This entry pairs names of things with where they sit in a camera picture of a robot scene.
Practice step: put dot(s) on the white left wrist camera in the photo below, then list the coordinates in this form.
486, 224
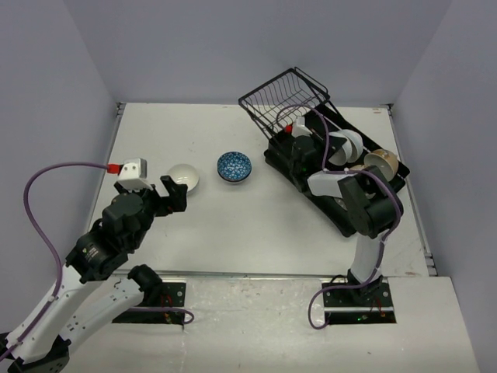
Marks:
133, 175

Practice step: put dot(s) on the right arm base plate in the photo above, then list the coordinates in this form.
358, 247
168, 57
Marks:
372, 305

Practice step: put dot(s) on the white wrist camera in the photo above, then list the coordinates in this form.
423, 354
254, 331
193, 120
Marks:
298, 128
133, 175

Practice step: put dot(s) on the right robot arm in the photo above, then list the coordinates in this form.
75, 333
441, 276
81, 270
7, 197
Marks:
372, 207

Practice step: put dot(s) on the light blue ribbed bowl back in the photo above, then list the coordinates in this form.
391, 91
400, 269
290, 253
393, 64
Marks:
357, 144

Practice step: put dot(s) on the orange flower beige bowl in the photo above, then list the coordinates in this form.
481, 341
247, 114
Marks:
341, 203

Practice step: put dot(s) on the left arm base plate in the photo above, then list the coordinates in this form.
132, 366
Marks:
166, 294

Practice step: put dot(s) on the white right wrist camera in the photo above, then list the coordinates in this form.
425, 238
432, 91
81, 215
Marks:
298, 128

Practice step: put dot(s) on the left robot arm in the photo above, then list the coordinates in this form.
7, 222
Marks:
55, 328

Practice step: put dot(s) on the red patterned white bowl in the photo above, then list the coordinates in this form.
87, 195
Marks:
234, 167

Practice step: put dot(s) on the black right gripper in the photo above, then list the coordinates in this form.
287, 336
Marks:
321, 158

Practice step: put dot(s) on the black wire dish rack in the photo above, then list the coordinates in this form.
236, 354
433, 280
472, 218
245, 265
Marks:
291, 94

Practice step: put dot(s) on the light blue ribbed bowl front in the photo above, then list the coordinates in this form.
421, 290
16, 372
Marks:
185, 174

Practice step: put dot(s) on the beige leaf pattern bowl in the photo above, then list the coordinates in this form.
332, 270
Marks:
358, 167

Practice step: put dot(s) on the light blue ribbed bowl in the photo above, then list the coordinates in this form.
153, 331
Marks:
357, 144
342, 152
185, 174

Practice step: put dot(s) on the beige floral bowl back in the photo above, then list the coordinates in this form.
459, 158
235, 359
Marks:
385, 160

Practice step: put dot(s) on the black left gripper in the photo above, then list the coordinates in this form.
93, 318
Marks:
177, 193

